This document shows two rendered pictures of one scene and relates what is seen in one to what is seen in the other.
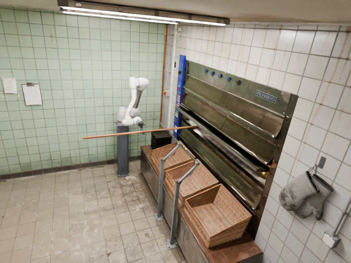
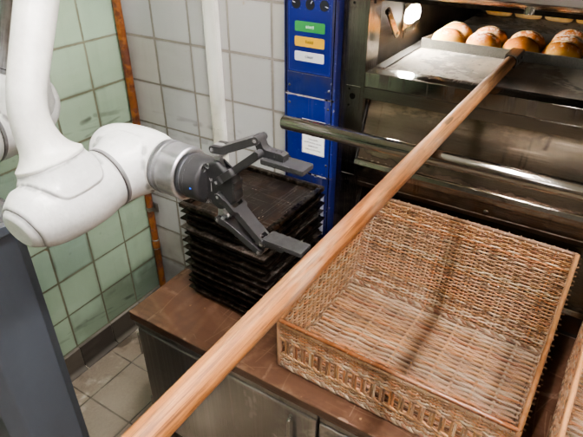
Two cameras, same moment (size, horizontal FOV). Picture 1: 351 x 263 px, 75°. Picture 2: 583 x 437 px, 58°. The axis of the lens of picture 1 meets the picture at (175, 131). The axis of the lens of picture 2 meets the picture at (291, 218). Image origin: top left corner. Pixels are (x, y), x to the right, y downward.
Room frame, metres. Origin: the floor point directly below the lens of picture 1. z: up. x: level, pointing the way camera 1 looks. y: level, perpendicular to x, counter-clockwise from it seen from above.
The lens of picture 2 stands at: (2.37, 0.79, 1.57)
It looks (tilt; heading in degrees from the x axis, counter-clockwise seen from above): 32 degrees down; 328
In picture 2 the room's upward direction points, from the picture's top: straight up
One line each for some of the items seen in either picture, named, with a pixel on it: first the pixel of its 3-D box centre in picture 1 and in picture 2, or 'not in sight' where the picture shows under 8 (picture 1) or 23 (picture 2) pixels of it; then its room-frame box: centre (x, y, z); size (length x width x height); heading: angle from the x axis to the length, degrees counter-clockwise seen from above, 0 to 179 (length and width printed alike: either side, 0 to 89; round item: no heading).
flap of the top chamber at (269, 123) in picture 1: (220, 98); not in sight; (2.59, -0.48, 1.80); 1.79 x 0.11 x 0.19; 26
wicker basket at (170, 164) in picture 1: (172, 157); (424, 309); (3.00, 0.01, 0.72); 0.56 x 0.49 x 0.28; 24
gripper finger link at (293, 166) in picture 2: not in sight; (286, 164); (2.92, 0.45, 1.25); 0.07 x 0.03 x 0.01; 25
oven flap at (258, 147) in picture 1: (217, 119); not in sight; (2.59, -0.48, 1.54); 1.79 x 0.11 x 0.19; 26
